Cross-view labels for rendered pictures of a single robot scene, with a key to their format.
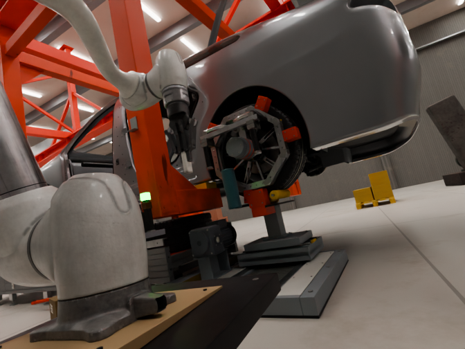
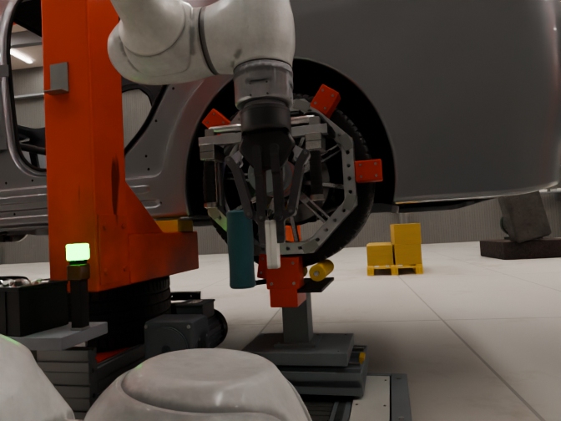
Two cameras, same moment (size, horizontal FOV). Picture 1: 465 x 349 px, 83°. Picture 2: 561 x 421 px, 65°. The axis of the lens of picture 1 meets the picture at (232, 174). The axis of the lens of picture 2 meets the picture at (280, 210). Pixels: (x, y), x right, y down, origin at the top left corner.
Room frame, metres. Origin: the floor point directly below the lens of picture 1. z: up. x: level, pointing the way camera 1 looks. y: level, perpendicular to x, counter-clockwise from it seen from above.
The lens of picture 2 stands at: (0.23, 0.30, 0.67)
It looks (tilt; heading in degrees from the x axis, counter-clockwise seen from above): 2 degrees up; 344
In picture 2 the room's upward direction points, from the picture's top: 3 degrees counter-clockwise
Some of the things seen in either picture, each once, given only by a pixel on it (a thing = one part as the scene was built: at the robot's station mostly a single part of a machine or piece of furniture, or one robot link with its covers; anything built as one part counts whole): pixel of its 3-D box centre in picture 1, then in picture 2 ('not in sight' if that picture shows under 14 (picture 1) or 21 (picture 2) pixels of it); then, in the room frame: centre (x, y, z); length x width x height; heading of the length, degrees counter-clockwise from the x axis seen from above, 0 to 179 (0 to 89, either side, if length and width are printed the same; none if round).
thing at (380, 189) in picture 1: (371, 189); (391, 247); (5.82, -2.90, 0.33); 1.11 x 0.79 x 0.65; 157
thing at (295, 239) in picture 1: (275, 224); (297, 317); (1.90, -0.22, 0.32); 0.40 x 0.30 x 0.28; 60
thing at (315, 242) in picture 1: (281, 251); (300, 366); (1.90, -0.22, 0.13); 0.50 x 0.36 x 0.10; 60
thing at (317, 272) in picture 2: (280, 194); (322, 269); (1.78, -0.29, 0.51); 0.29 x 0.06 x 0.06; 150
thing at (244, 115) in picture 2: (179, 119); (266, 139); (0.86, 0.14, 0.80); 0.08 x 0.07 x 0.09; 65
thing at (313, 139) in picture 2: (253, 124); (315, 142); (1.49, -0.18, 0.93); 0.09 x 0.05 x 0.05; 150
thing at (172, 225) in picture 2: (204, 187); (170, 226); (2.12, 0.24, 0.70); 0.14 x 0.14 x 0.05; 60
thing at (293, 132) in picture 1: (291, 134); (368, 171); (1.60, -0.41, 0.85); 0.09 x 0.08 x 0.07; 60
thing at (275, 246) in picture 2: (187, 162); (275, 244); (0.85, 0.14, 0.65); 0.03 x 0.01 x 0.07; 155
